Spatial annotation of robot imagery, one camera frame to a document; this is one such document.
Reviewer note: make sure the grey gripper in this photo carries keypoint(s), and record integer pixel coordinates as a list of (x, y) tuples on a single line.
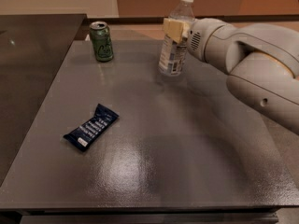
[(199, 37)]

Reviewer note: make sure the clear plastic water bottle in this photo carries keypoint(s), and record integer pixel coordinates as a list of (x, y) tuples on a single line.
[(173, 54)]

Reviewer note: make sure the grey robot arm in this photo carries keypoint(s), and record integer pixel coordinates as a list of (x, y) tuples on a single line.
[(261, 62)]

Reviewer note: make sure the green soda can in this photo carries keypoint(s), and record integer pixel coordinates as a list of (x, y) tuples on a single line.
[(102, 45)]

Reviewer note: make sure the dark blue snack bar wrapper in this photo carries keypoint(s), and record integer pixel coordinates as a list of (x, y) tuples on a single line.
[(85, 134)]

